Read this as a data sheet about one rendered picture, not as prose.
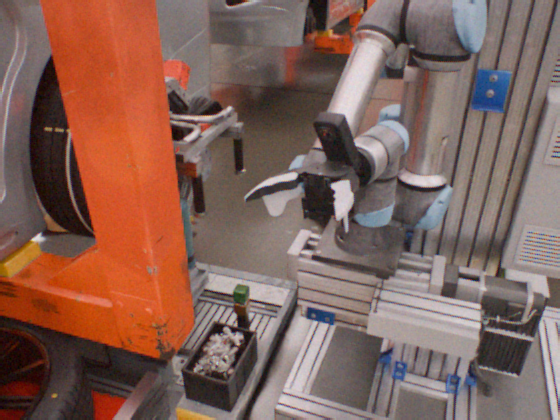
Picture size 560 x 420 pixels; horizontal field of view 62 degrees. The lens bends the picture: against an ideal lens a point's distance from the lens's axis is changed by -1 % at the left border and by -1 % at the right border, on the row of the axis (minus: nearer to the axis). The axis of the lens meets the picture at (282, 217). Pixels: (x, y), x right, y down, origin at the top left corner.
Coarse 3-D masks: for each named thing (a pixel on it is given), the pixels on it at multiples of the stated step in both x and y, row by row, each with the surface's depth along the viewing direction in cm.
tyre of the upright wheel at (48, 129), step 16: (48, 96) 148; (48, 112) 147; (64, 112) 145; (176, 112) 188; (32, 128) 147; (48, 128) 145; (64, 128) 144; (32, 144) 147; (48, 144) 145; (64, 144) 144; (32, 160) 148; (48, 160) 146; (64, 160) 144; (48, 176) 148; (64, 176) 146; (80, 176) 144; (48, 192) 151; (64, 192) 149; (80, 192) 146; (48, 208) 156; (64, 208) 153; (80, 208) 151; (64, 224) 162; (80, 224) 158
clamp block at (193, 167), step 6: (174, 156) 148; (186, 162) 145; (192, 162) 144; (198, 162) 146; (180, 168) 146; (186, 168) 146; (192, 168) 145; (198, 168) 146; (180, 174) 148; (186, 174) 147; (192, 174) 146; (198, 174) 147
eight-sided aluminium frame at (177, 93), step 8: (168, 80) 163; (176, 80) 167; (168, 88) 163; (176, 88) 167; (168, 96) 173; (176, 96) 171; (184, 96) 175; (176, 104) 179; (184, 104) 177; (184, 112) 184; (200, 128) 191; (184, 136) 191; (184, 184) 194; (184, 192) 195; (192, 192) 193; (184, 200) 191
